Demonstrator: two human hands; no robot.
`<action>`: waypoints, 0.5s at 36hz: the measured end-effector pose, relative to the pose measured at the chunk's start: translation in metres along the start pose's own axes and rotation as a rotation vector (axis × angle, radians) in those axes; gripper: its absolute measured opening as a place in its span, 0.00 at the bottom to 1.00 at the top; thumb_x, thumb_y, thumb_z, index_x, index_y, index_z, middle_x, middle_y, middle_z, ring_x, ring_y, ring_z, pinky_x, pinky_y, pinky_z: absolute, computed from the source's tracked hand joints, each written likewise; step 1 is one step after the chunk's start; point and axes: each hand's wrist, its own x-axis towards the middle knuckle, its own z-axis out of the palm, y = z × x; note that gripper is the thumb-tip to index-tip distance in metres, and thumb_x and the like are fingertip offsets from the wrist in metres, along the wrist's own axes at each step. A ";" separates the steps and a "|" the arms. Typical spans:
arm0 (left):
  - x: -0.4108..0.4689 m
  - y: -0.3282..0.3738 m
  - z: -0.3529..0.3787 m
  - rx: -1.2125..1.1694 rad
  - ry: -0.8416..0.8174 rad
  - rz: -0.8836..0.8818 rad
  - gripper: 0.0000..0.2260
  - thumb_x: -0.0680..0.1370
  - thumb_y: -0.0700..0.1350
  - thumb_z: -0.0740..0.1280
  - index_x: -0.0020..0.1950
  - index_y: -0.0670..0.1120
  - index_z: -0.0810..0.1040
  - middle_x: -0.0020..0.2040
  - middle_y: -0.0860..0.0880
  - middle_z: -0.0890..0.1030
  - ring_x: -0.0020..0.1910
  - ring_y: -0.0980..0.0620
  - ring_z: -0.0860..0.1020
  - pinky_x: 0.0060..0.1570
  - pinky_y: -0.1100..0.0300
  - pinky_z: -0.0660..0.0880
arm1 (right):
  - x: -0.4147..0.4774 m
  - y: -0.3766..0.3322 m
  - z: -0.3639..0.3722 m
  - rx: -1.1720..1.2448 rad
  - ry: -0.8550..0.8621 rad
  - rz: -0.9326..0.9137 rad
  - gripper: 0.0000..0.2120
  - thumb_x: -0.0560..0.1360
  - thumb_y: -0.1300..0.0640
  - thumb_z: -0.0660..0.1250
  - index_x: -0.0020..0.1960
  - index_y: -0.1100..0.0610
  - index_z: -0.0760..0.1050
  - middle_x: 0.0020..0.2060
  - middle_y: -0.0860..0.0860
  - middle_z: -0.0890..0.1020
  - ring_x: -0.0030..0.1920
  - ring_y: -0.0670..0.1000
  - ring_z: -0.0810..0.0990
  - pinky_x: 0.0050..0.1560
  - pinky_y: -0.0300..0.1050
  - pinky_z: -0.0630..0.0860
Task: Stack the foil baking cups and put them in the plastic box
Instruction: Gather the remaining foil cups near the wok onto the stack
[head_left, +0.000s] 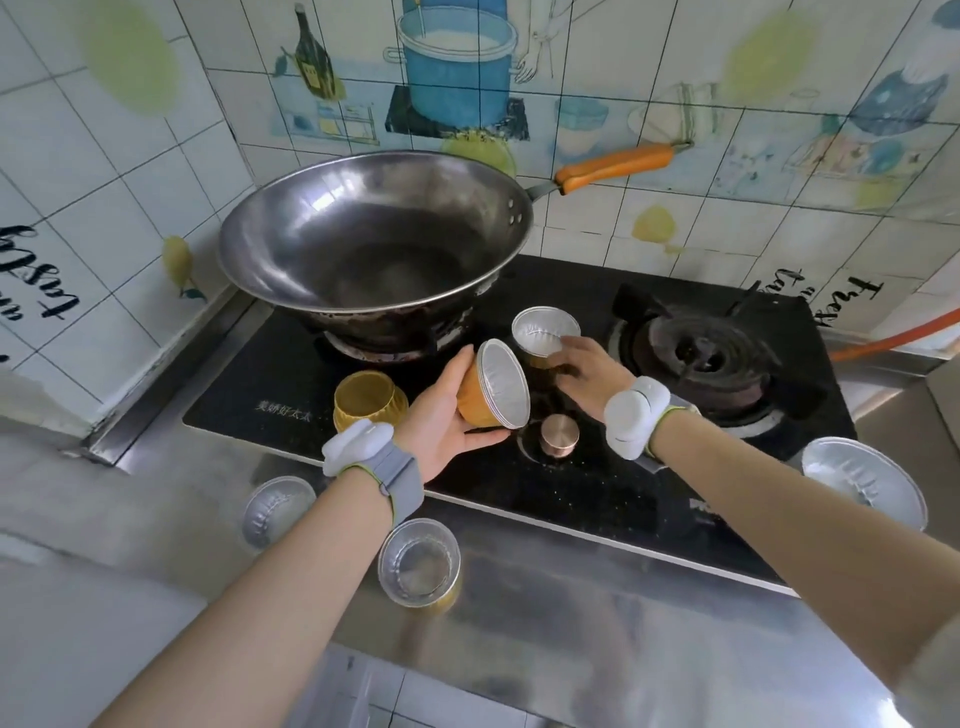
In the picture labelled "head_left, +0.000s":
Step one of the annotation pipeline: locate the person's left hand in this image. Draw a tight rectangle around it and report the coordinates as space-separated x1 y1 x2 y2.
389 344 513 485

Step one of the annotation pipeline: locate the steel wok with orange handle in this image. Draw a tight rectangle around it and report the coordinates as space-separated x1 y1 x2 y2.
215 138 695 354

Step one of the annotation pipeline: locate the stove burner under wok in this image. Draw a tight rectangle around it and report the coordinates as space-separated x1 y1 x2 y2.
322 307 481 365

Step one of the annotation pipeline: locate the orange gas hose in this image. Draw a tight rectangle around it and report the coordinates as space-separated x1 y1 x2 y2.
828 305 960 367

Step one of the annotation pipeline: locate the person's right forearm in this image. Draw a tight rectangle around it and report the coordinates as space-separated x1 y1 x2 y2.
648 410 960 688

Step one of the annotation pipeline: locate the person's white right sleeve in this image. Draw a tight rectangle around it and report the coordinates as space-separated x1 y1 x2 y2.
892 611 960 728

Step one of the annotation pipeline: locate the black glass gas stove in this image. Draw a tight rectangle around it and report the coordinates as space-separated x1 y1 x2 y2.
182 254 860 598

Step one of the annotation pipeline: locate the person's left forearm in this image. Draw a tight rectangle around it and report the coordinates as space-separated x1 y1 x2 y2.
89 468 395 728

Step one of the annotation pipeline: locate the white right wrist tracker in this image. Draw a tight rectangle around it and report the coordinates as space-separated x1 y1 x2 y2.
603 375 703 475

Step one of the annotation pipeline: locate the beige wooden cabinet panel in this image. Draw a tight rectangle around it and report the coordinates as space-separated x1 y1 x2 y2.
923 358 960 455

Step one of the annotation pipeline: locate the white left wrist tracker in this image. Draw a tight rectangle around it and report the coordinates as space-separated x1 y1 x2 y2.
320 419 427 527

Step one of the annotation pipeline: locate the stack of foil cups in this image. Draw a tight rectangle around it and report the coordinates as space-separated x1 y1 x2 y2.
800 436 930 534

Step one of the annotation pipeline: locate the uncovered black stove burner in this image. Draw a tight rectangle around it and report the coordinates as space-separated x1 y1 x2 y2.
605 281 830 440

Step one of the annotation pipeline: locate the person's right hand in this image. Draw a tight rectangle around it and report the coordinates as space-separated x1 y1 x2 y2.
545 335 637 425

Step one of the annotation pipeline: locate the white wrist tracker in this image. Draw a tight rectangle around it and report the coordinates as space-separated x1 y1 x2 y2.
320 419 427 527
603 375 703 475

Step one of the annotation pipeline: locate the brass stove knob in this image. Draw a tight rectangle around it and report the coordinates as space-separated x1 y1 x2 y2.
538 413 581 459

